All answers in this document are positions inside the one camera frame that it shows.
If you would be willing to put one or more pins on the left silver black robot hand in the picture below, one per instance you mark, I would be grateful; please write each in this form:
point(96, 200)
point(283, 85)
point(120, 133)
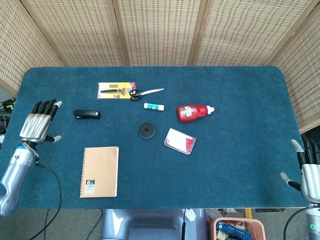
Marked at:
point(35, 123)

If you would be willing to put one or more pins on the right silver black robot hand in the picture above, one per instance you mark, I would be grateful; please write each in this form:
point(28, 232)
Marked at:
point(309, 175)

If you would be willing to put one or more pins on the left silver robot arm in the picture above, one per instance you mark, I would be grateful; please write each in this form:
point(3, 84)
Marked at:
point(15, 175)

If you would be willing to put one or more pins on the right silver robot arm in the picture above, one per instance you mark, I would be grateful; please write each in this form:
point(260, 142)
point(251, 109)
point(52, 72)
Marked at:
point(314, 221)

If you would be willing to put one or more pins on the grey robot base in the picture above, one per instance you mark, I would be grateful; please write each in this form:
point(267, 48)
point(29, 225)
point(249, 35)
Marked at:
point(147, 224)

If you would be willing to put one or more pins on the black stapler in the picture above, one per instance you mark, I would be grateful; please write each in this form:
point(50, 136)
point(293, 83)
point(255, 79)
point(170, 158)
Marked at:
point(87, 114)

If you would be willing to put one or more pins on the brown spiral notebook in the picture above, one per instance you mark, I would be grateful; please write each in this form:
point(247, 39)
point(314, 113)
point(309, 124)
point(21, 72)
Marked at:
point(100, 171)

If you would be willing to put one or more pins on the packaged utility knife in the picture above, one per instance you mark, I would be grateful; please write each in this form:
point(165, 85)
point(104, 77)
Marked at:
point(116, 90)

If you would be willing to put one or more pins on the pink plastic basket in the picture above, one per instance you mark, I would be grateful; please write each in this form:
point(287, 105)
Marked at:
point(236, 228)

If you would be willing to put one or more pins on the blue box in basket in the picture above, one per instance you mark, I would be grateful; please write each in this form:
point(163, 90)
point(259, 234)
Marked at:
point(232, 231)

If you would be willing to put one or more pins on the black round disc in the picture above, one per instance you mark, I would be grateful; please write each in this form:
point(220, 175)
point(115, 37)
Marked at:
point(146, 130)

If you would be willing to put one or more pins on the white glue stick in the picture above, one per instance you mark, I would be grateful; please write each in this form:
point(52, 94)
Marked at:
point(153, 106)

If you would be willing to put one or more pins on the blue table mat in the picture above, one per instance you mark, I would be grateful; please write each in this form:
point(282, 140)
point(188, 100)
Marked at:
point(160, 140)

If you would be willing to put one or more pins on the red squeeze bottle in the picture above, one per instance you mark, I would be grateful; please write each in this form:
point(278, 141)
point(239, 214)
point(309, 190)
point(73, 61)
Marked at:
point(191, 113)

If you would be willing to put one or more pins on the red white card pouch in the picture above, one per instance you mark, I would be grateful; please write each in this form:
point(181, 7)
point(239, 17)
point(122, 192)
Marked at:
point(180, 141)

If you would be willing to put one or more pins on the woven folding screen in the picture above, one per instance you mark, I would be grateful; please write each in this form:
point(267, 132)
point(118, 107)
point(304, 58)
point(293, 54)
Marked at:
point(160, 32)

